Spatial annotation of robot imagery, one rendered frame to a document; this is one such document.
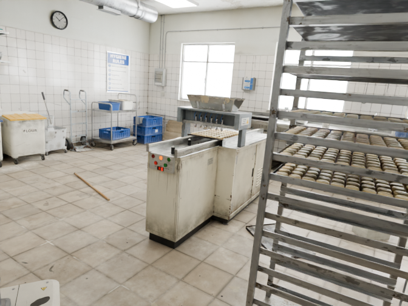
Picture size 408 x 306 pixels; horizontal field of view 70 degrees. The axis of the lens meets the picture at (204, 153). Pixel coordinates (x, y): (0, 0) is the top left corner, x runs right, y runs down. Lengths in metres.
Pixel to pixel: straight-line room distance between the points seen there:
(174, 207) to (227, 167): 0.74
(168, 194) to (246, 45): 4.50
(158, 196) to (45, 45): 4.30
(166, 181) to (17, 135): 3.29
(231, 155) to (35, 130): 3.49
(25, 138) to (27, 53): 1.54
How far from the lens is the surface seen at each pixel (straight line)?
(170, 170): 2.39
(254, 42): 6.37
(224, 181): 2.98
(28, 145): 5.42
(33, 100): 6.10
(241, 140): 2.96
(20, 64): 6.00
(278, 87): 1.23
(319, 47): 1.24
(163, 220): 2.62
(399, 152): 1.24
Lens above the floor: 1.41
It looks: 13 degrees down
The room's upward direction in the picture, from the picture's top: 4 degrees clockwise
